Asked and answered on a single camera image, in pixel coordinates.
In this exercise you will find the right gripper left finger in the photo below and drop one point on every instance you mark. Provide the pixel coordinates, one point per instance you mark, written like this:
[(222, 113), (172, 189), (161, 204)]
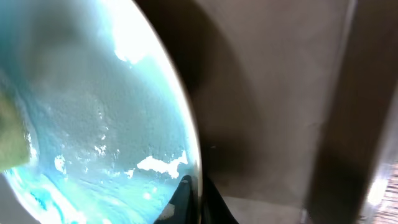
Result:
[(182, 207)]

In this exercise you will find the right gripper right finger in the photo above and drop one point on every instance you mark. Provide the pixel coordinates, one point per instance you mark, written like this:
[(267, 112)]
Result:
[(214, 210)]

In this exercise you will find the white plate top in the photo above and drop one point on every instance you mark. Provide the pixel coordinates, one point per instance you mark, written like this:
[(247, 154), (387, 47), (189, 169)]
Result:
[(110, 128)]

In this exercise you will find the green yellow sponge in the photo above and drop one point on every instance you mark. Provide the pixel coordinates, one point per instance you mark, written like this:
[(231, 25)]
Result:
[(15, 149)]

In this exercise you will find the brown plastic tray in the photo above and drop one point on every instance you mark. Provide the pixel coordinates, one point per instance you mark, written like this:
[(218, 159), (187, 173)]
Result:
[(294, 102)]

